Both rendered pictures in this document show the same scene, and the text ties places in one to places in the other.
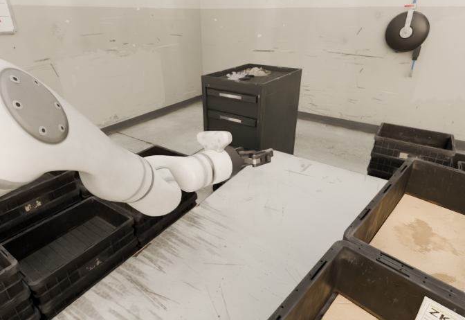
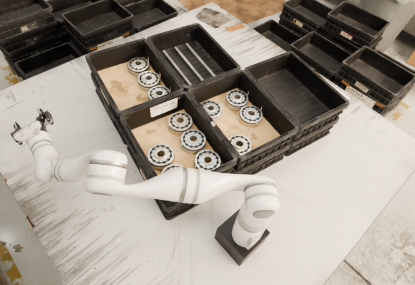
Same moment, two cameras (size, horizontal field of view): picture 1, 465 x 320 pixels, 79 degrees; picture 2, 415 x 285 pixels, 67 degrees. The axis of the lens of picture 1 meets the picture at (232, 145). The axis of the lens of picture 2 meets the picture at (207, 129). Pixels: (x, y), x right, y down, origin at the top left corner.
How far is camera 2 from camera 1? 0.81 m
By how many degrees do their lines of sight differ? 66
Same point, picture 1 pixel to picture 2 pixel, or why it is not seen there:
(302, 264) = (92, 140)
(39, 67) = not seen: outside the picture
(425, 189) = (99, 65)
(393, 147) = (13, 27)
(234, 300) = not seen: hidden behind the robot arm
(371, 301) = (138, 123)
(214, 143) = (33, 132)
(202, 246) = (50, 184)
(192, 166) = (49, 149)
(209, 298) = not seen: hidden behind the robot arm
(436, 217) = (113, 74)
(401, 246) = (120, 97)
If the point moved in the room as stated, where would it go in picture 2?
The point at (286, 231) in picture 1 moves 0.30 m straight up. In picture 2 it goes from (67, 137) to (45, 90)
